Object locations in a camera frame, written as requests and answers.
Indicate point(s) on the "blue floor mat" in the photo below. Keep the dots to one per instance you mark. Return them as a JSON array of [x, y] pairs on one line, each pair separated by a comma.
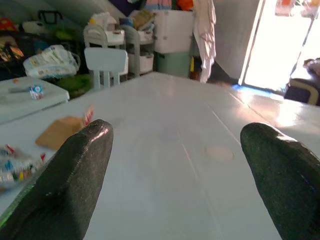
[[240, 88]]

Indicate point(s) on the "colourful clear plastic wrapper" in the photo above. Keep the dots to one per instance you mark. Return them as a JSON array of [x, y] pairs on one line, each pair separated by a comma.
[[15, 166]]

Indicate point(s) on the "green plastic bin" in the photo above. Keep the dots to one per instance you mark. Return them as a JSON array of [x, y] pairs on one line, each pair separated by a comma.
[[173, 63]]

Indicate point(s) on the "small white plastic table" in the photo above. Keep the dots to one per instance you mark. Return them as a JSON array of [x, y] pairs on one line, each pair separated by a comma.
[[22, 100]]

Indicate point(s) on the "white diaper pack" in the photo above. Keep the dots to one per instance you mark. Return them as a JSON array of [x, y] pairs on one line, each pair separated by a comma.
[[51, 61]]

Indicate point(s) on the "grey plastic shelf trolley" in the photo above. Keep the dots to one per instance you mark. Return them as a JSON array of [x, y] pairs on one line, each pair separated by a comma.
[[140, 50], [100, 35]]

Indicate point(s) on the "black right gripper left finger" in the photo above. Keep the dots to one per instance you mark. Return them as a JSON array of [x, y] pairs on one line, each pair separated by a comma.
[[65, 175]]

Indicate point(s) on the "white plastic child chair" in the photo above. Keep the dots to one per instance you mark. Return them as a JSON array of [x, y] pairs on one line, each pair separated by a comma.
[[106, 61]]

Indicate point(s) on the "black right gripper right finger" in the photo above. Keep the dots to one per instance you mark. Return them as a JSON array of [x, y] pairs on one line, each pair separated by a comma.
[[282, 175]]

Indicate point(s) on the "dark purple sofa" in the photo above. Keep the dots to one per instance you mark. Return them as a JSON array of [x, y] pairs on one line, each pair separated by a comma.
[[303, 91]]

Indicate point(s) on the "white plastic storage box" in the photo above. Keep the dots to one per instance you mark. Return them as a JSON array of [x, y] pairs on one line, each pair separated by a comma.
[[173, 30]]

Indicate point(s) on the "small white drink carton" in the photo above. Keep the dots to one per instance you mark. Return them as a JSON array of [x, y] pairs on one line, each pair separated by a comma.
[[36, 92]]

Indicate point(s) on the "brown paper bag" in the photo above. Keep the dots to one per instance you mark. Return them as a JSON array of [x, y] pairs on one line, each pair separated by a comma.
[[58, 132]]

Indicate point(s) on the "red white wrapper piece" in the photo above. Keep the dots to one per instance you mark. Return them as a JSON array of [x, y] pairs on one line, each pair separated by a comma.
[[89, 115]]

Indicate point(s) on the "hanging pinkish white cloth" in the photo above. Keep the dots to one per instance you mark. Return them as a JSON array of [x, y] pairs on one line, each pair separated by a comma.
[[206, 37]]

